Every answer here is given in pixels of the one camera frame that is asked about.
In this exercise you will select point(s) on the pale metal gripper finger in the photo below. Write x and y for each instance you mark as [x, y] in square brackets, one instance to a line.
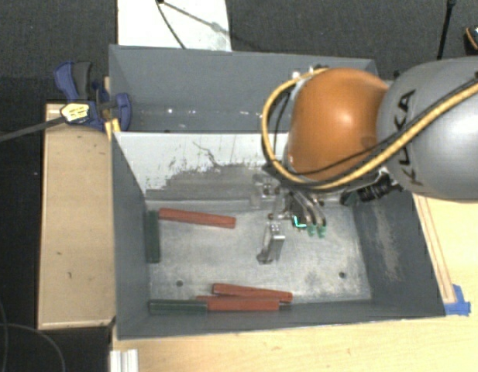
[266, 248]
[278, 248]

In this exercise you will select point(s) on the red-brown flat block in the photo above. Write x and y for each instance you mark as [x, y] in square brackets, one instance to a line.
[242, 305]
[254, 293]
[196, 218]

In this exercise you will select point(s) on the dark green flat block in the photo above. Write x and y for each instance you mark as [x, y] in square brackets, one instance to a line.
[176, 307]
[153, 236]

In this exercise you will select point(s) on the grey metal bin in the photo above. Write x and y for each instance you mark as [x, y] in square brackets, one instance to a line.
[231, 91]

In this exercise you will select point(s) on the pale wood flat board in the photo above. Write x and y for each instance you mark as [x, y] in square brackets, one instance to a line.
[78, 223]

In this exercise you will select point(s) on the black cylinder on white bracket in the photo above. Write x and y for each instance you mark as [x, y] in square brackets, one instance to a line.
[372, 192]

